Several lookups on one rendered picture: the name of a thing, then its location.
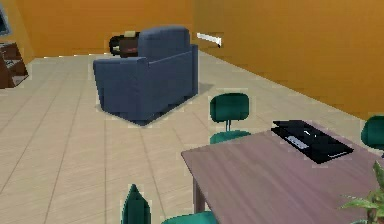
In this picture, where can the blue armchair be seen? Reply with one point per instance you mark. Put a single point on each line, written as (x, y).
(133, 86)

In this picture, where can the black laptop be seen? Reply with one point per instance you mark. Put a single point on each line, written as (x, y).
(311, 140)

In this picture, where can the green office chair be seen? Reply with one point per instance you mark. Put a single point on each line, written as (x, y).
(229, 107)
(136, 208)
(374, 132)

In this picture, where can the black round object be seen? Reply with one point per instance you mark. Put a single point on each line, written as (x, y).
(123, 46)

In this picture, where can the purple-brown wooden table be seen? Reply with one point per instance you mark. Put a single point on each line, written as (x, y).
(276, 183)

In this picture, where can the dark brown shelf unit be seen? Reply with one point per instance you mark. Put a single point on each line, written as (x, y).
(11, 65)

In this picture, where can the green house plant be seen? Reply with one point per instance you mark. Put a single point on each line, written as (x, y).
(370, 200)

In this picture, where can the white wall bar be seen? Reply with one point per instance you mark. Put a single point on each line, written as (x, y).
(208, 38)

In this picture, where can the framed wall picture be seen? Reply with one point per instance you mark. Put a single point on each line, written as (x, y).
(3, 21)

